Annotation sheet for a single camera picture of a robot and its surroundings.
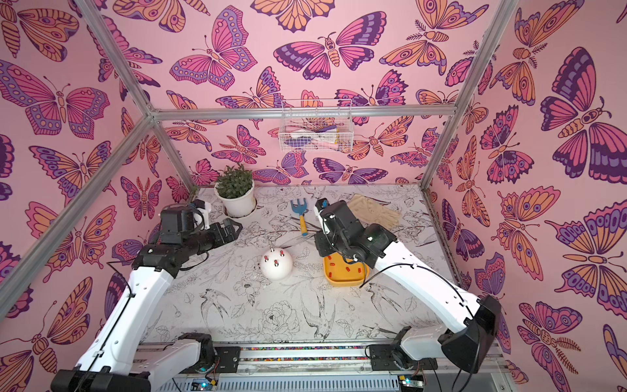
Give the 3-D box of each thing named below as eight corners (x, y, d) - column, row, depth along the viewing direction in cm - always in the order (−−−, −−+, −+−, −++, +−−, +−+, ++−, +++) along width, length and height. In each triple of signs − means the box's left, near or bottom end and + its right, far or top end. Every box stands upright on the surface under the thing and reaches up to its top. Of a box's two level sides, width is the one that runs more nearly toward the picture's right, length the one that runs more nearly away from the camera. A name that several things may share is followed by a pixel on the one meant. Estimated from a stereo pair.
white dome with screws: (263, 279, 93) (257, 264, 83) (273, 260, 98) (268, 245, 88) (286, 287, 91) (282, 273, 81) (295, 267, 96) (292, 252, 86)
